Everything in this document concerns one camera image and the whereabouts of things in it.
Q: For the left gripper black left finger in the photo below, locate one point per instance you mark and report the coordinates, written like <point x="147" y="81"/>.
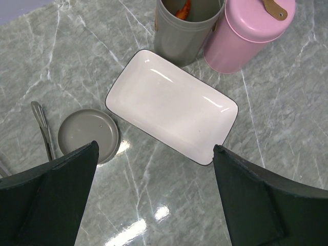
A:
<point x="45" y="204"/>

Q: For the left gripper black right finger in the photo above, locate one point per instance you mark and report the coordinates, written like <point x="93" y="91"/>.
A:
<point x="264" y="208"/>

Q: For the metal tongs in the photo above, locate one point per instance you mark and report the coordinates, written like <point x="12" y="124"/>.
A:
<point x="25" y="138"/>

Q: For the grey round lid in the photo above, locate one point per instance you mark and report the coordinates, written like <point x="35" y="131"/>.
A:
<point x="85" y="126"/>

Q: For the pink cylindrical container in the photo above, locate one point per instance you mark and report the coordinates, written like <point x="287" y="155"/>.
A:
<point x="234" y="44"/>

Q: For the pink round lid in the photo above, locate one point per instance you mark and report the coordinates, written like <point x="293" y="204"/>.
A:
<point x="250" y="19"/>

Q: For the roasted chicken wing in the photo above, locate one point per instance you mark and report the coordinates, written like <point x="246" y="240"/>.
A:
<point x="184" y="12"/>

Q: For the white rectangular plate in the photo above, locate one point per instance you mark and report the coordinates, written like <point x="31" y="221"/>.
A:
<point x="172" y="106"/>

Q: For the grey cylindrical container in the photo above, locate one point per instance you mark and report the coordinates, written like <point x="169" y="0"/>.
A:
<point x="179" y="41"/>

